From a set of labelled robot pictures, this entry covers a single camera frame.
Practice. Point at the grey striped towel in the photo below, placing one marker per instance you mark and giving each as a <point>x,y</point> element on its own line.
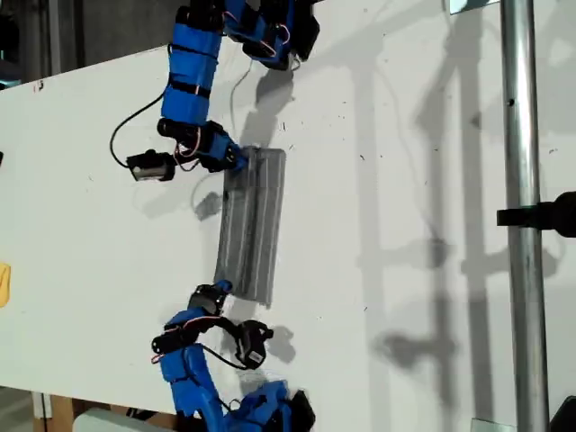
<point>252,225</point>

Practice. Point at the white plastic container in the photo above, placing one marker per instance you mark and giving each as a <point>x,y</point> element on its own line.
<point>103,423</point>

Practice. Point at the wooden table leg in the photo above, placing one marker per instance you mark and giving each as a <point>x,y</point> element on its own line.
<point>63,414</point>

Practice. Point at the yellow cloth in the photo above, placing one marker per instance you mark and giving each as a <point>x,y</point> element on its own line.
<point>4,285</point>

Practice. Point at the black rounded object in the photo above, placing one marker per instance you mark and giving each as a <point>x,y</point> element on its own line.
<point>564,416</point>

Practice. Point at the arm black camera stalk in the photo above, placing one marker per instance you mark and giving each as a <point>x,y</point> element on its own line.
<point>227,323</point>

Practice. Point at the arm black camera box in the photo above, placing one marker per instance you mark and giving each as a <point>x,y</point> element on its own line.
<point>150,168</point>
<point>252,346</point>

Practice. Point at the steel post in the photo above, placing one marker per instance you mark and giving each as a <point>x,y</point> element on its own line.
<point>522,135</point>

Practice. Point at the black post clamp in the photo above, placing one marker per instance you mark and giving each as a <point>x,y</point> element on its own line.
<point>540,215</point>

